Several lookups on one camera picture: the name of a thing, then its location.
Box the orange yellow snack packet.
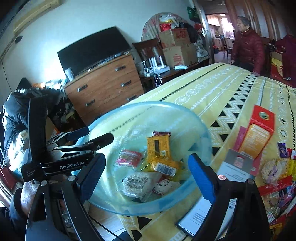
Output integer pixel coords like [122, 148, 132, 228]
[147, 131, 171, 163]

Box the white red snack packet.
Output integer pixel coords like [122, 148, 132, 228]
[153, 179, 181, 196]

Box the person's left hand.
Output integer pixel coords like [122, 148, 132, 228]
[20, 180, 39, 216]

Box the white grey 377 box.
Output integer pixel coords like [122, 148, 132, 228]
[217, 149, 255, 182]

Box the small red clear packet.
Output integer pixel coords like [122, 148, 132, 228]
[115, 149, 143, 169]

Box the flat pink red box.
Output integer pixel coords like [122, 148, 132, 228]
[233, 126, 263, 177]

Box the wooden chest of drawers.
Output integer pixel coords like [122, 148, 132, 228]
[64, 54, 144, 126]

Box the yellow barcode snack packet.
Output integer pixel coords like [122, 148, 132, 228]
[151, 156, 182, 177]

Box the clear sesame cracker packet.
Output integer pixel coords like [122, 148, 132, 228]
[119, 171, 162, 202]

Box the translucent blue plastic bowl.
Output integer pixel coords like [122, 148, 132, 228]
[78, 101, 212, 216]

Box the red orange tall box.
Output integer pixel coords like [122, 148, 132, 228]
[238, 105, 275, 159]

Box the black flat television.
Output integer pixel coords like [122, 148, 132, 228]
[58, 26, 131, 76]

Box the dark wooden side table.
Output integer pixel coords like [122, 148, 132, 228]
[140, 59, 210, 93]

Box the yellow patterned bed sheet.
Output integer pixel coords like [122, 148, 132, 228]
[118, 63, 295, 240]

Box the dark wooden chair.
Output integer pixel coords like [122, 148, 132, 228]
[132, 39, 166, 67]

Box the lower cardboard box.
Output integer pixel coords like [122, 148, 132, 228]
[163, 44, 198, 68]

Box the cardboard box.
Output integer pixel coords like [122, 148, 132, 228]
[163, 44, 198, 68]
[159, 28, 191, 48]

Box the upper cardboard box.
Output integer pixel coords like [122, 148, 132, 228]
[159, 28, 191, 48]

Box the elderly woman red jacket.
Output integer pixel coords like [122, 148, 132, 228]
[229, 16, 265, 76]

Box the maroon coat on chair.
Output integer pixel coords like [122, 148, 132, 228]
[269, 35, 295, 88]

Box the white charger cable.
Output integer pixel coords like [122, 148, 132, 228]
[142, 58, 165, 88]

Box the wall air conditioner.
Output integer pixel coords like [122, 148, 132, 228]
[13, 0, 62, 36]

